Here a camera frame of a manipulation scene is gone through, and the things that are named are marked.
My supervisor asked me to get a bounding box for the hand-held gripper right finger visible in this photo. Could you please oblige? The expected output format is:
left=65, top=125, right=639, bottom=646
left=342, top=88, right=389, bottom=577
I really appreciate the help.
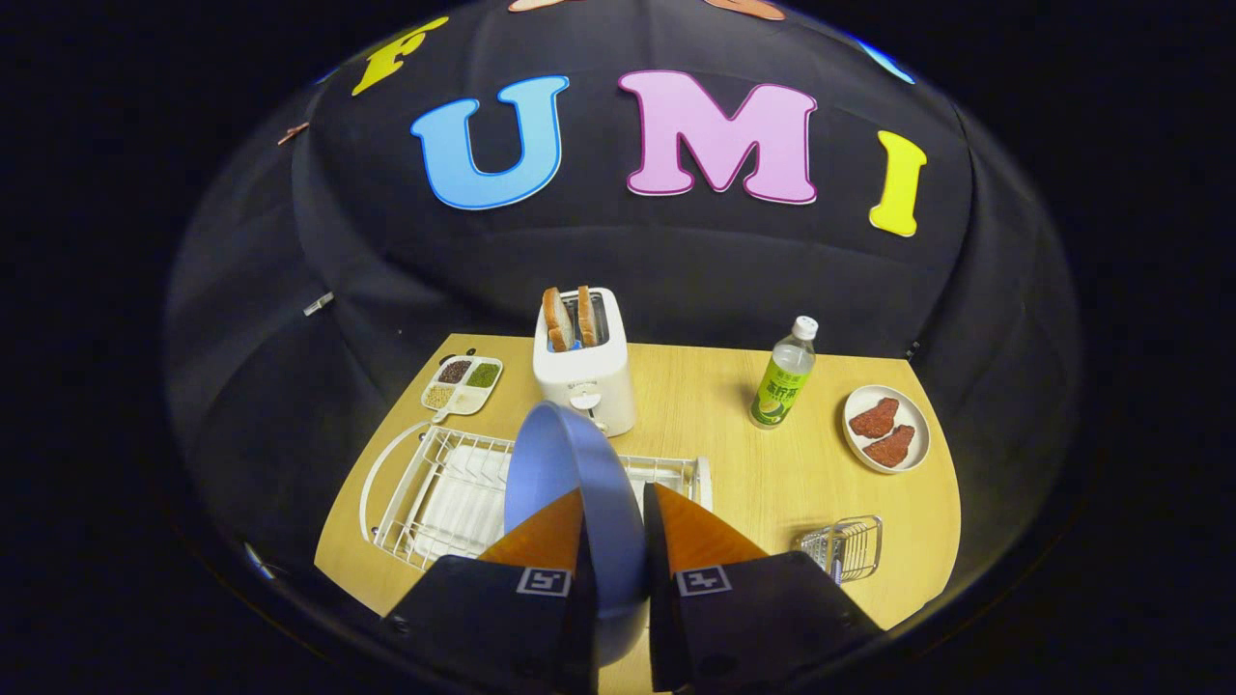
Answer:
left=642, top=482, right=885, bottom=694

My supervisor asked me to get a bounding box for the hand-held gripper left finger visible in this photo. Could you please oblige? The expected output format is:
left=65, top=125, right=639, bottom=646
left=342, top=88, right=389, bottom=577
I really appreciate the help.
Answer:
left=379, top=486, right=598, bottom=695

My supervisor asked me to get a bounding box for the blue plate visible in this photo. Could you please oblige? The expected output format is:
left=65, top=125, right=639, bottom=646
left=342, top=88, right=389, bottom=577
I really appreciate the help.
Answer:
left=504, top=401, right=648, bottom=667

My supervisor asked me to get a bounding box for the white wire dish rack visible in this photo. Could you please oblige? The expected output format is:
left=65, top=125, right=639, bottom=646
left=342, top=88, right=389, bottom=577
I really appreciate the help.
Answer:
left=359, top=420, right=714, bottom=572

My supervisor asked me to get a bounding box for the silver wire basket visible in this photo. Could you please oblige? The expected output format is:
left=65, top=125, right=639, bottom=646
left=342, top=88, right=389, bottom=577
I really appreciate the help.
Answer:
left=794, top=514, right=884, bottom=585

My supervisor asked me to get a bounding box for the white divided spice dish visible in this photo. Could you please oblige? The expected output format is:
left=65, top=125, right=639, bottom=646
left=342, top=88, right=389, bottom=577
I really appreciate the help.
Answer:
left=420, top=355, right=504, bottom=424

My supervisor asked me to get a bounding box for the white plate with meat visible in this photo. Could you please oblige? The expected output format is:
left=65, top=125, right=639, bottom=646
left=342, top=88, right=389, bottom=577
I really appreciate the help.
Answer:
left=843, top=385, right=931, bottom=475

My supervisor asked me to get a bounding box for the white toaster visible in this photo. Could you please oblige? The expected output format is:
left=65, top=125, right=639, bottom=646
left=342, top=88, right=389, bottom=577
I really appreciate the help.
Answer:
left=532, top=287, right=637, bottom=437

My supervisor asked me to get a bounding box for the green label drink bottle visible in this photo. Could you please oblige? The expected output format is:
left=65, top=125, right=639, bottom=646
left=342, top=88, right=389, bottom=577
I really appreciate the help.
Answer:
left=749, top=316, right=820, bottom=430

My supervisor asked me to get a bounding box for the red meat piece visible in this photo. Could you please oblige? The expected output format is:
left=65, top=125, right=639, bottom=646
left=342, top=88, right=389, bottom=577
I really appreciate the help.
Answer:
left=862, top=424, right=916, bottom=469
left=849, top=397, right=900, bottom=440

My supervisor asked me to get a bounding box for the black backdrop cloth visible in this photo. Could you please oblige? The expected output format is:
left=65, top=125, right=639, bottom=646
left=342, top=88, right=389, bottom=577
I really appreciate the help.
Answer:
left=164, top=0, right=1081, bottom=580

